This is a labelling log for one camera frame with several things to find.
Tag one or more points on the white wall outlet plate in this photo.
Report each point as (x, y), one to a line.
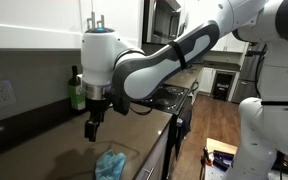
(1, 93)

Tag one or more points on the wooden board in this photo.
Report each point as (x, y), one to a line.
(222, 145)

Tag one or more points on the white upper cabinets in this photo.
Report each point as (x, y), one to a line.
(34, 20)

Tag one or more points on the robot mounting base platform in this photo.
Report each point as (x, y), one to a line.
(214, 173)

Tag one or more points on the stainless over-range microwave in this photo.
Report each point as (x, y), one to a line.
(162, 21)

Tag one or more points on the blue microfiber towel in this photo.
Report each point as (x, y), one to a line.
(110, 165)

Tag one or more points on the stainless steel refrigerator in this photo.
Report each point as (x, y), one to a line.
(245, 90)

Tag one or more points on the white background kitchen cabinets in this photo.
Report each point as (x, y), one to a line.
(206, 80)

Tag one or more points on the dark navy hanging towel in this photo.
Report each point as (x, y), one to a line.
(185, 128)

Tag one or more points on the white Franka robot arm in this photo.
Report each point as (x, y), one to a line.
(277, 116)

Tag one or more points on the black electric stove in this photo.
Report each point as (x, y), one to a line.
(180, 97)

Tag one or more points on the black wine cooler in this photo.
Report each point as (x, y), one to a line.
(222, 86)

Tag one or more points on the dark green oil bottle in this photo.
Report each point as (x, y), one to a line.
(76, 95)

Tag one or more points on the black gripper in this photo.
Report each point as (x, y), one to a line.
(97, 105)

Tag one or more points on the black coil stove burner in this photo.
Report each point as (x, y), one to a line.
(166, 102)
(174, 90)

